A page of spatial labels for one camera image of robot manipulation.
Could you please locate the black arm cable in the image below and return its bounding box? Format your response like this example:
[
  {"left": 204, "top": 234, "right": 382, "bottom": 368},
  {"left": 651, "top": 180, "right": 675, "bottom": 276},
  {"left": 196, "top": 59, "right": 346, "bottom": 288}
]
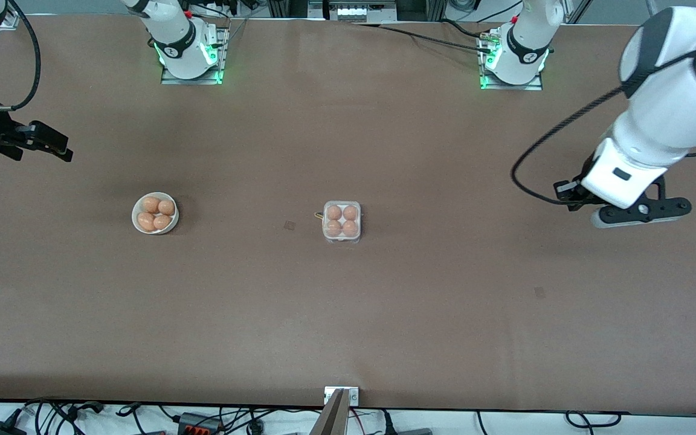
[
  {"left": 0, "top": 0, "right": 42, "bottom": 113},
  {"left": 511, "top": 85, "right": 627, "bottom": 206}
]

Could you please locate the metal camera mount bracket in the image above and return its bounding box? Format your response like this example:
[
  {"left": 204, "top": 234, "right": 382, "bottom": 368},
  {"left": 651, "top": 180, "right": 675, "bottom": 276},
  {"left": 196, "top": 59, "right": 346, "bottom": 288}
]
[{"left": 324, "top": 386, "right": 360, "bottom": 407}]

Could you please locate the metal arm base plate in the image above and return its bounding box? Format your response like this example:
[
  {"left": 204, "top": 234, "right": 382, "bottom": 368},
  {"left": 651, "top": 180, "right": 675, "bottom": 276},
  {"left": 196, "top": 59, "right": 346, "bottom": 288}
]
[
  {"left": 478, "top": 29, "right": 545, "bottom": 92},
  {"left": 160, "top": 25, "right": 229, "bottom": 86}
]

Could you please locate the white round bowl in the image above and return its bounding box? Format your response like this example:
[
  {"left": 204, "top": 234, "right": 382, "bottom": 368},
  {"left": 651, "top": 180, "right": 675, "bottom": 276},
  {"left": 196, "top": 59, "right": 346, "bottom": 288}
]
[{"left": 132, "top": 192, "right": 179, "bottom": 235}]

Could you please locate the black connector with orange levers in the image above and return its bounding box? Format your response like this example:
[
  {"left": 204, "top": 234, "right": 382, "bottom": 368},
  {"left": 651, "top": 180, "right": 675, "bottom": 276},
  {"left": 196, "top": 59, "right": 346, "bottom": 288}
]
[{"left": 177, "top": 412, "right": 224, "bottom": 435}]

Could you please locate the aluminium frame with sockets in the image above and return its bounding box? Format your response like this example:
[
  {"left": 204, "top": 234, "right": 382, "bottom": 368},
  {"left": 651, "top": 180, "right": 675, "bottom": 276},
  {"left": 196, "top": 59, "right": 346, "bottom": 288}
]
[{"left": 309, "top": 0, "right": 398, "bottom": 24}]

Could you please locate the clear plastic egg box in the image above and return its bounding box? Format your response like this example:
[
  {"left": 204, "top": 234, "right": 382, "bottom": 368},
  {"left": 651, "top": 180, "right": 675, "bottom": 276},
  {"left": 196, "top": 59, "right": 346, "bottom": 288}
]
[{"left": 322, "top": 201, "right": 362, "bottom": 245}]

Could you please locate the grey camera mount pole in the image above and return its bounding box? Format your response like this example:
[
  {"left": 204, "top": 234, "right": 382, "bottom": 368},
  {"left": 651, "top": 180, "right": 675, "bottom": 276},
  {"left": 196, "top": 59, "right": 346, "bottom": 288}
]
[{"left": 309, "top": 388, "right": 349, "bottom": 435}]

